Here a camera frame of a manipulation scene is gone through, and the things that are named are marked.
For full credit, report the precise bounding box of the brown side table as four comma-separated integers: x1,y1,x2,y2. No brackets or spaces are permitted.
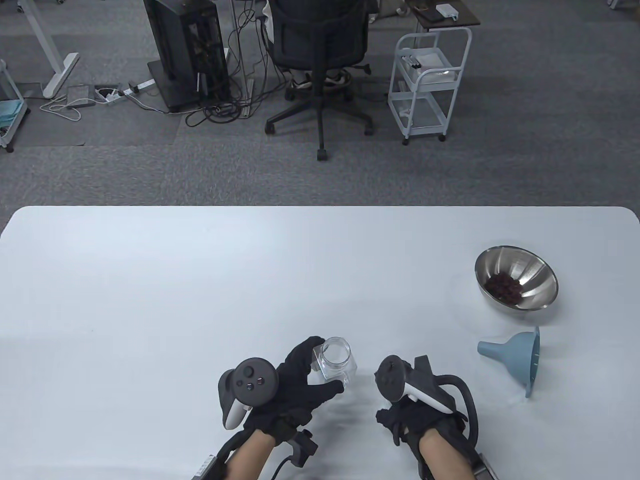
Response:
405,0,481,31

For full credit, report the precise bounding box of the pile of dark red cranberries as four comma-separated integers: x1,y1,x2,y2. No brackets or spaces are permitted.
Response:
486,272,524,304

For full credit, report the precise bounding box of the white power strip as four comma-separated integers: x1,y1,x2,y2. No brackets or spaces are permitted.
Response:
95,78,156,104

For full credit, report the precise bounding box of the thick black cable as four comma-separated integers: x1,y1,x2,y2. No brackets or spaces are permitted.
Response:
435,375,479,451

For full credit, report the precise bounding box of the black computer tower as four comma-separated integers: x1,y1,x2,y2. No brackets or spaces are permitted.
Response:
142,0,233,113

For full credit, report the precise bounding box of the white rolling cart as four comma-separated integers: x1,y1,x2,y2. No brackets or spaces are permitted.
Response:
388,26,473,146

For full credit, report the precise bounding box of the bundle of black cables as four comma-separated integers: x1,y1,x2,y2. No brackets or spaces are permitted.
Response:
185,75,262,128

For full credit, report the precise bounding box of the clear square coffee jar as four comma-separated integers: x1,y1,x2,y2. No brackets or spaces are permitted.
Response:
311,337,359,391

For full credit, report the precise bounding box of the white desk leg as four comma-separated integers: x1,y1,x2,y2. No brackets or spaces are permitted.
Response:
17,0,81,99

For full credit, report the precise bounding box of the white floor cable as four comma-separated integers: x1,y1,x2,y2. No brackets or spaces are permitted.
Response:
40,96,83,122

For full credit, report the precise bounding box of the thin black cable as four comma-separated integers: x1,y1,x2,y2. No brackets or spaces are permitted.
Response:
270,452,296,480

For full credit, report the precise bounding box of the black office chair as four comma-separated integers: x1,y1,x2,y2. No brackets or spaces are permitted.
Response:
264,0,376,162

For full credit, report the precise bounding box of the steel mixing bowl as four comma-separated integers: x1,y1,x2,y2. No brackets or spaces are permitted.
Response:
474,245,559,312

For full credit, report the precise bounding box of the person's left hand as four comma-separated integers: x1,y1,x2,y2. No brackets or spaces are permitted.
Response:
245,336,346,446

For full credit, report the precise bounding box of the white cart with teal tray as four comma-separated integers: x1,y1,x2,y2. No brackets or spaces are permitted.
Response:
0,60,30,153

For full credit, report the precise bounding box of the blue plastic funnel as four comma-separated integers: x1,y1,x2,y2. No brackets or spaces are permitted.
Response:
477,326,541,399

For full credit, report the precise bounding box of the person's right hand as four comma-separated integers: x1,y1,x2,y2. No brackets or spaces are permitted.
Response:
376,397,469,453

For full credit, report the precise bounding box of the grey flat box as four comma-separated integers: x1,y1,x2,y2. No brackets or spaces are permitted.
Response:
66,85,96,108

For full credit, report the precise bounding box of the person's left forearm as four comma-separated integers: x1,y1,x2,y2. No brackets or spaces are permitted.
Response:
227,432,273,480

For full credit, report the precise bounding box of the black and white controller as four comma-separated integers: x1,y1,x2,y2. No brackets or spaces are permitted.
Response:
375,355,458,415
218,357,280,431

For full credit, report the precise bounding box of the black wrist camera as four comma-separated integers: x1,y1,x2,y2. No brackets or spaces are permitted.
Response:
290,429,319,468

